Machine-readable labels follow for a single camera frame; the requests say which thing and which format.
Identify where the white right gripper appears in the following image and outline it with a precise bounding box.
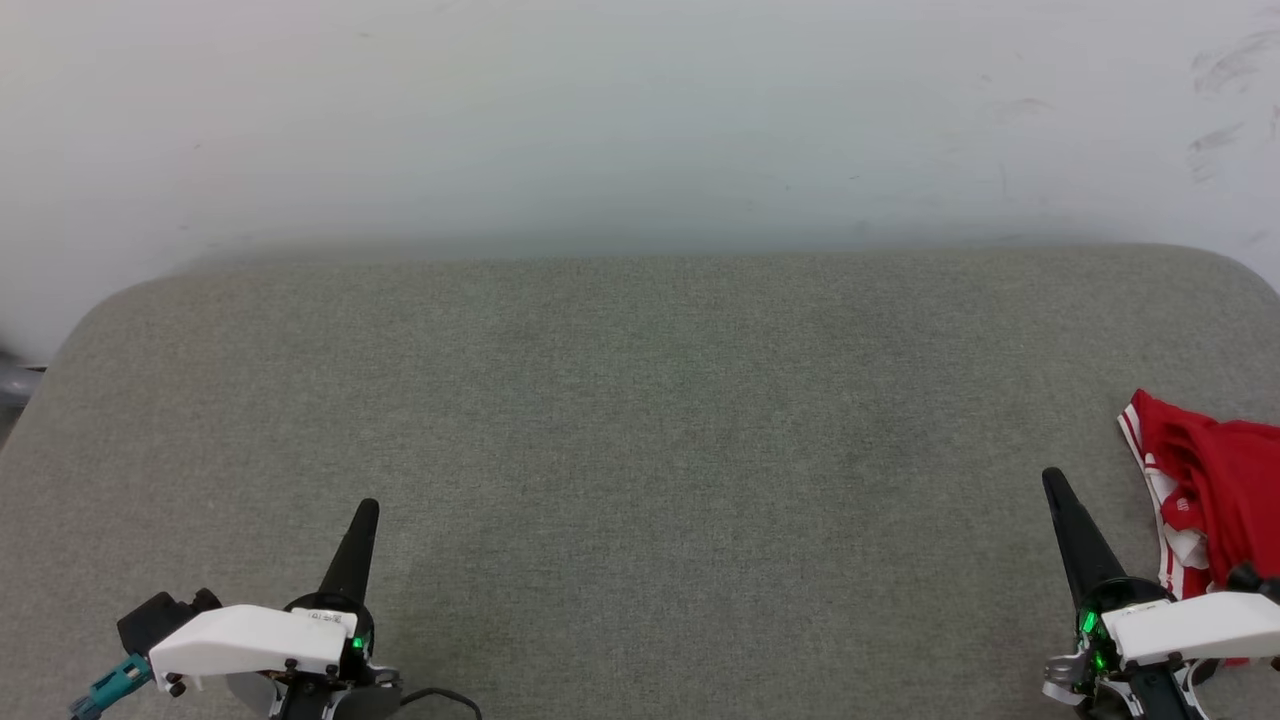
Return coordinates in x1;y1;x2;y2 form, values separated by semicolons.
1041;466;1280;670

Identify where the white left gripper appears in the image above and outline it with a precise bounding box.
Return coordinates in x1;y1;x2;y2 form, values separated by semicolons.
149;497;382;694

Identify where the red and white garment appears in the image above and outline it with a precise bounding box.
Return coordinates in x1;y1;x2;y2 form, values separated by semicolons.
1117;389;1280;668

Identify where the grey fabric sofa cushion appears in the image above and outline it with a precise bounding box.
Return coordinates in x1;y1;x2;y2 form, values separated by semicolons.
0;243;1280;720

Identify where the teal left cable plug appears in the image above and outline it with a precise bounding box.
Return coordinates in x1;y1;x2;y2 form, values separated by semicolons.
69;654;153;720

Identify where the grey metal frame tube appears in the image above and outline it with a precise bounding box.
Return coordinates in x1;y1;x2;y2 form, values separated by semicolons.
0;348;48;409

